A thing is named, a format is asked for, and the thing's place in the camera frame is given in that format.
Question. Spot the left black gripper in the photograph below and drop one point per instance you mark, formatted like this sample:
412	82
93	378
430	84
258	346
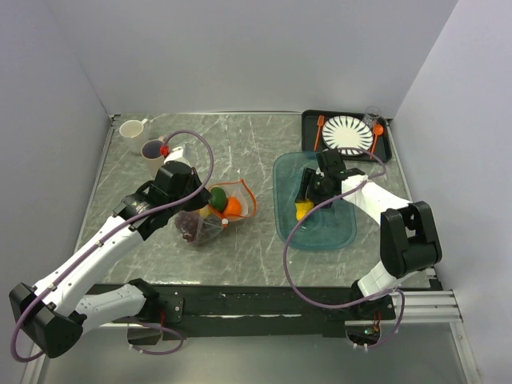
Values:
200	200

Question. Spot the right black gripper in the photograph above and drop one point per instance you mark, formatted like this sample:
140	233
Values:
309	178

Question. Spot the yellow pear-shaped gourd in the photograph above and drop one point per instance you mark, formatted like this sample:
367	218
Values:
303	208

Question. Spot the purple grape bunch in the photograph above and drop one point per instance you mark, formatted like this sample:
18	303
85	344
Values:
194	228

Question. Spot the green lime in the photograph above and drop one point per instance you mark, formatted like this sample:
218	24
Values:
218	199

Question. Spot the clear zip top bag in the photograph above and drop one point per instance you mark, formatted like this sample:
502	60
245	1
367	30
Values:
242	192

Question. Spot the orange mandarin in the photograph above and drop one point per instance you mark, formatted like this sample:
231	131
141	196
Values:
233	207

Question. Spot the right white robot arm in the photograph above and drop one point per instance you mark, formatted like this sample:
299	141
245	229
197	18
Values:
409	241

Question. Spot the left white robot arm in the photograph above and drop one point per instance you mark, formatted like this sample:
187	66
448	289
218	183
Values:
57	310

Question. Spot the beige mug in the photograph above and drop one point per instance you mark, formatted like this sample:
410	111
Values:
154	153

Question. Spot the white mug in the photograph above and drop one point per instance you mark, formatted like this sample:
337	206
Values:
135	134

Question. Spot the striped white plate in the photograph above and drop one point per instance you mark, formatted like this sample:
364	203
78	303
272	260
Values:
346	133

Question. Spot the orange plastic fork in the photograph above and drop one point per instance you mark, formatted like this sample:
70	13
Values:
320	123

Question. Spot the black serving tray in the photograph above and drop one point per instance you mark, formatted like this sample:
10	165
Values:
309	127

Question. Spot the orange plastic spoon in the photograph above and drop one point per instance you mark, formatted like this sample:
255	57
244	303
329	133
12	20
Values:
378	130

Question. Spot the clear drinking glass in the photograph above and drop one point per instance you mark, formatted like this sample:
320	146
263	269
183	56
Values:
371	116

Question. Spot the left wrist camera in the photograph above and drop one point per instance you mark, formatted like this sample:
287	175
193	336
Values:
176	154

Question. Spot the black base frame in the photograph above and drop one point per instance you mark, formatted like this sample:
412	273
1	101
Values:
199	311

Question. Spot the aluminium rail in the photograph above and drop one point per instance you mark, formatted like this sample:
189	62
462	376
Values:
421	307

